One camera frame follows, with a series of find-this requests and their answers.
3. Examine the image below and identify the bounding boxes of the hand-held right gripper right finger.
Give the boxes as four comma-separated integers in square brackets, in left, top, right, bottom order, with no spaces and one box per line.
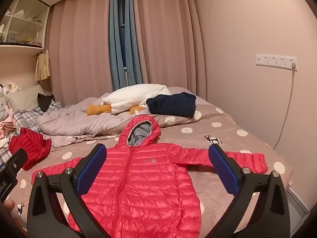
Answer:
[208,143,291,238]

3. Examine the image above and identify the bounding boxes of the beige pleated hanging cloth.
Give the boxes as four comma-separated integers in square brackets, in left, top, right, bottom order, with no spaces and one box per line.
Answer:
[35,50,51,81]

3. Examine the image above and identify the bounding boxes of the grey quilt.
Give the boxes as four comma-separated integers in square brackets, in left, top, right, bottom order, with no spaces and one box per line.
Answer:
[37,93,159,148]

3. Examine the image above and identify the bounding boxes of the beige pillow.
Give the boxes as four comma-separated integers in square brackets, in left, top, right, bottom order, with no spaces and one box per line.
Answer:
[5,84,46,112]

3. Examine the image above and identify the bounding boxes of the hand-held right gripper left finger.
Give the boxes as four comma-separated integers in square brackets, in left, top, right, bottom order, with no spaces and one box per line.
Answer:
[27,143,107,238]

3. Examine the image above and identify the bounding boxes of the navy blue garment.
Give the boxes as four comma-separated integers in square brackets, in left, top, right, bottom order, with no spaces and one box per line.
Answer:
[146,92,197,118]

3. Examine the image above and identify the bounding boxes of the white plug with cable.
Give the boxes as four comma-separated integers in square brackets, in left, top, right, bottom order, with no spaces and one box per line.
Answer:
[274,63,298,149]

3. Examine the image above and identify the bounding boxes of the dark red puffer jacket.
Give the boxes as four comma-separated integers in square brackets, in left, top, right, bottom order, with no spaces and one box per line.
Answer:
[9,127,52,171]

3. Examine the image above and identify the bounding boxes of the white stuffed toys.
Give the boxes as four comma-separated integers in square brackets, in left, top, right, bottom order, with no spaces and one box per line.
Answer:
[0,82,21,97]

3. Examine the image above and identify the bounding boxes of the white shelf cabinet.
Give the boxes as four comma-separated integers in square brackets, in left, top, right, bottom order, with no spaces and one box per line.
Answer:
[0,0,51,55]

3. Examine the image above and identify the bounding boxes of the pile of pink clothes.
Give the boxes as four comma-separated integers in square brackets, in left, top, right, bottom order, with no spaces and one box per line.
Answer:
[0,104,18,139]

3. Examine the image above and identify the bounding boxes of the black garment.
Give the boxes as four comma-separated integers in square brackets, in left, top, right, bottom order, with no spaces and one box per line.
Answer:
[37,93,55,112]

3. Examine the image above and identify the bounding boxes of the white wall socket strip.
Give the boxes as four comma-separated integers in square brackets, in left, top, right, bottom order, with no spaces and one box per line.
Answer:
[256,54,298,68]

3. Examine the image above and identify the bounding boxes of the blue sheer curtain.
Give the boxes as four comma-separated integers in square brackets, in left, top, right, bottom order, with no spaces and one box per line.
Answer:
[108,0,143,92]

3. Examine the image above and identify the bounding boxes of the bed with dotted brown sheet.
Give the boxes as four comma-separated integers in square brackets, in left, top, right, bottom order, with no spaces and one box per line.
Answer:
[10,87,294,238]

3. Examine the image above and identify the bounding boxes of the red hooded puffer jacket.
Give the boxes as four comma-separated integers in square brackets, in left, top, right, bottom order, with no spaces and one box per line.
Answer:
[32,116,269,238]

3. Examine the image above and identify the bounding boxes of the white goose plush toy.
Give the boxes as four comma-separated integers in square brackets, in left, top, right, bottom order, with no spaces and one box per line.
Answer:
[86,84,172,116]

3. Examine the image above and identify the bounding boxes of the plaid bedding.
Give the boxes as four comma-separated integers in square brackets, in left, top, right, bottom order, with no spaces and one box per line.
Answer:
[12,100,62,133]

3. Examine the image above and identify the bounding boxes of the person's left hand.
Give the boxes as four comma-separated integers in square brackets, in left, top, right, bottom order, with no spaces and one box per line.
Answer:
[0,200,16,212]

